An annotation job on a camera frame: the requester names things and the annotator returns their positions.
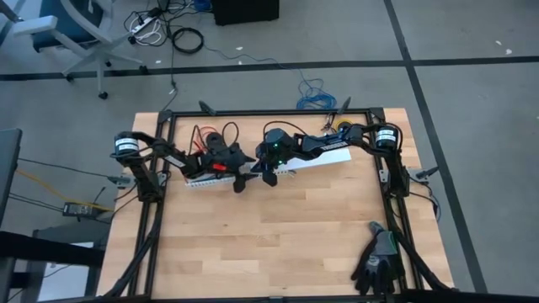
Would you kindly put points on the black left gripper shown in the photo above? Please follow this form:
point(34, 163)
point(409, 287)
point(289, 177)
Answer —
point(219, 157)

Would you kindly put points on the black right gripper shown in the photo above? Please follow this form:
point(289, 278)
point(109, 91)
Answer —
point(273, 162)

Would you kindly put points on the white duct cover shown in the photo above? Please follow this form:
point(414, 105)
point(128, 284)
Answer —
point(332, 159)

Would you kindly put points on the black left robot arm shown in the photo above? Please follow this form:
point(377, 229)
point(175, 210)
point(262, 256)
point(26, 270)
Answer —
point(145, 181)

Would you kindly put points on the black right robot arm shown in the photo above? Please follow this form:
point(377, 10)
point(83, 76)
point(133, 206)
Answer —
point(328, 145)

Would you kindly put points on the grey work glove green cuff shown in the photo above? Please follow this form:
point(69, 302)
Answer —
point(383, 244)

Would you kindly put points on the black box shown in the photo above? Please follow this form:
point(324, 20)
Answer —
point(244, 10)

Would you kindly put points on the black work glove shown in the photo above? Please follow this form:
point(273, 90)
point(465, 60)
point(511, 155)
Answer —
point(375, 273)

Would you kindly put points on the black power adapter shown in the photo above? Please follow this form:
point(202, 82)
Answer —
point(78, 209)

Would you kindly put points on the white power strip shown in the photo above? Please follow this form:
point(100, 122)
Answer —
point(143, 23)

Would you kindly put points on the dark desk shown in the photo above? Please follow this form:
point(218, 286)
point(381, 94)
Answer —
point(8, 168)
point(42, 248)

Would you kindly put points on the white grey mesh office chair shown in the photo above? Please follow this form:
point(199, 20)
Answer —
point(63, 29)

